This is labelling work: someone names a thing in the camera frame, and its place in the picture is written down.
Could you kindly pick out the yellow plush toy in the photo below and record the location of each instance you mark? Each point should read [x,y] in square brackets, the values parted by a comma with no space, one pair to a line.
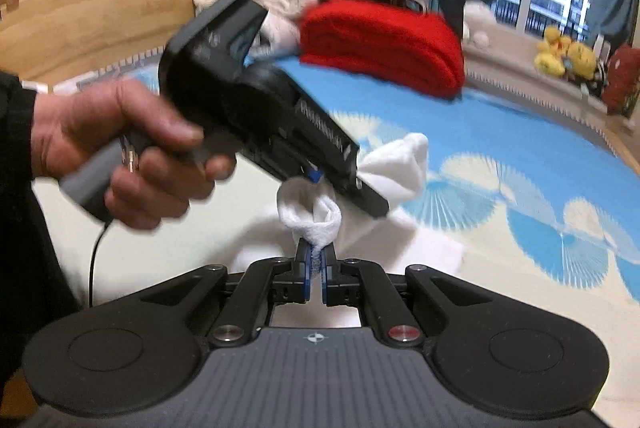
[582,59]
[551,54]

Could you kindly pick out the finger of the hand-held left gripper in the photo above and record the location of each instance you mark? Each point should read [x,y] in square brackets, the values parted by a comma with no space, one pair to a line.
[314,177]

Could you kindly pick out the white window sill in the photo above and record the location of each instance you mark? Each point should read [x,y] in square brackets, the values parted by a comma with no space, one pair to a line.
[515,58]

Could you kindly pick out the red folded blanket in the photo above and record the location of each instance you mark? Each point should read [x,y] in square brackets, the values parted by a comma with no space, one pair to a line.
[380,48]

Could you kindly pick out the person's left forearm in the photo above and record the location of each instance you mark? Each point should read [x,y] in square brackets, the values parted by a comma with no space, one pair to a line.
[17,133]

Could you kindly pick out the dark red bag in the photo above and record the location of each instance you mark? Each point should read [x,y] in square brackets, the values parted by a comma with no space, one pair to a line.
[622,78]

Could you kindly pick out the white sock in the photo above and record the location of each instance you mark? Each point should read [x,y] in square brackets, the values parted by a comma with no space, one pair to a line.
[400,164]

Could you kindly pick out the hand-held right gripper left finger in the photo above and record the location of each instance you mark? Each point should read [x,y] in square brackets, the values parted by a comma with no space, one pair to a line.
[303,269]

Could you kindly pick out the white plush toy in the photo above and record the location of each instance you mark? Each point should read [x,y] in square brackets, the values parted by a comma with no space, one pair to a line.
[476,26]

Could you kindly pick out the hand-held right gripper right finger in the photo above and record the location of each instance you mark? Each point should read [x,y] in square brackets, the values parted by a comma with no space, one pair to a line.
[325,275]

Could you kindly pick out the wooden headboard shelf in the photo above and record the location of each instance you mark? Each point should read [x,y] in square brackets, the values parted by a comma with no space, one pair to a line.
[100,18]

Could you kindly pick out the person's left hand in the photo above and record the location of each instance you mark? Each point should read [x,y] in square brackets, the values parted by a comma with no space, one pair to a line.
[100,123]

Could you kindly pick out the blue cream patterned blanket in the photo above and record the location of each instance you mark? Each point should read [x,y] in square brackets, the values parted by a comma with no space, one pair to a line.
[500,133]

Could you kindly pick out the white garment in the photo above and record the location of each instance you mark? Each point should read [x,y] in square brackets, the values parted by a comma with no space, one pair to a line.
[395,244]

